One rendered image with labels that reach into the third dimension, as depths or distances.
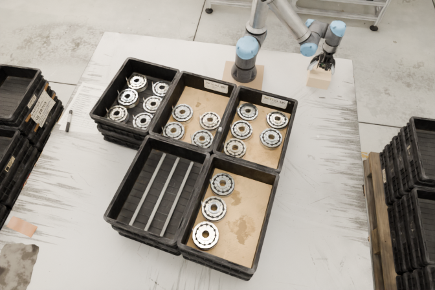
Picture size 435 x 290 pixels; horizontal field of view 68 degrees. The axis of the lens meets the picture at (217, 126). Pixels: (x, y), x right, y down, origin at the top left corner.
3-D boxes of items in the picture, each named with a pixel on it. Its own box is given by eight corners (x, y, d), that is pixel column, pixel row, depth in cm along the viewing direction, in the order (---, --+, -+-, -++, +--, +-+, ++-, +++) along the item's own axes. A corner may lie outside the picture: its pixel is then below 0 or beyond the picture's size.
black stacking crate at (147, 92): (133, 72, 177) (128, 57, 167) (182, 85, 172) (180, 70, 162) (96, 129, 156) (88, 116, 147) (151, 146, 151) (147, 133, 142)
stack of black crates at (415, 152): (377, 152, 225) (410, 115, 188) (421, 158, 223) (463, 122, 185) (384, 206, 204) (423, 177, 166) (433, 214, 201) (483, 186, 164)
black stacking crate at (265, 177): (211, 166, 146) (211, 153, 136) (275, 185, 141) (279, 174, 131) (178, 252, 125) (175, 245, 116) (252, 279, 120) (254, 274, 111)
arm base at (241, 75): (231, 63, 192) (232, 50, 183) (256, 65, 191) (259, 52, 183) (230, 81, 184) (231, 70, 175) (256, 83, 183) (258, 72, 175)
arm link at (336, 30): (331, 17, 157) (349, 21, 155) (325, 34, 166) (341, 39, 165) (328, 26, 153) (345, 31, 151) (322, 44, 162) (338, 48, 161)
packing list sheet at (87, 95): (79, 82, 187) (79, 81, 186) (117, 87, 185) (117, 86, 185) (55, 129, 169) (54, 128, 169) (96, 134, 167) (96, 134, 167)
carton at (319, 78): (308, 66, 194) (311, 57, 188) (328, 70, 193) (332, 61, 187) (305, 85, 186) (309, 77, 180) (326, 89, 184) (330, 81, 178)
